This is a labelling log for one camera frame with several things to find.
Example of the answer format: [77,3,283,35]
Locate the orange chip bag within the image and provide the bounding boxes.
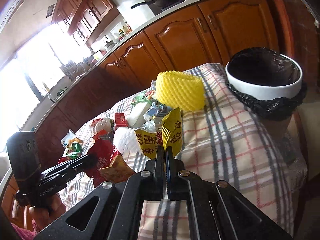
[99,155,135,184]

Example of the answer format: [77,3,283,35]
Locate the white crumpled paper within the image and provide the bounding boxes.
[126,102,151,128]

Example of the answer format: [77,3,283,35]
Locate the person's left hand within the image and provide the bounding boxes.
[29,193,66,230]

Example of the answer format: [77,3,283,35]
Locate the blue crumpled wrapper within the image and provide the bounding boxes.
[142,102,173,133]

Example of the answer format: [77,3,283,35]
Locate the black camera box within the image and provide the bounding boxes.
[7,131,41,181]

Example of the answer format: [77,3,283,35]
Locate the lower wooden kitchen cabinets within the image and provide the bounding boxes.
[0,0,280,230]

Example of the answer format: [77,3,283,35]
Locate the small red packet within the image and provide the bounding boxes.
[114,113,128,131]

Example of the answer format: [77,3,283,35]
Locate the green yellow wrapper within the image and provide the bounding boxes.
[58,129,83,164]

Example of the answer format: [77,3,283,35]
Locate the white plastic bag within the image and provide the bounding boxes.
[90,118,112,135]

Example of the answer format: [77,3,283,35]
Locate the red snack bag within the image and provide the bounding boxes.
[84,139,120,188]

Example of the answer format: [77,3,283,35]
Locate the yellow foam fruit net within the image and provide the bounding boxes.
[155,70,205,112]

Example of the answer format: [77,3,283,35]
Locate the upper wooden wall cabinets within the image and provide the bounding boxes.
[52,0,120,47]

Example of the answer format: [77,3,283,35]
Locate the green snack wrapper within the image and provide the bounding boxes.
[131,89,155,106]

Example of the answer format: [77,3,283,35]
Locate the yellow printed snack wrapper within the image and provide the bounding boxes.
[135,108,183,159]

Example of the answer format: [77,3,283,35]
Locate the plaid tablecloth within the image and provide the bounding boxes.
[59,63,295,239]

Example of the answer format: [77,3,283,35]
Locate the pink sleeve forearm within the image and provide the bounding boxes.
[11,220,39,240]

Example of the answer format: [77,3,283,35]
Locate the white trash bin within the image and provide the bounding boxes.
[225,53,303,101]

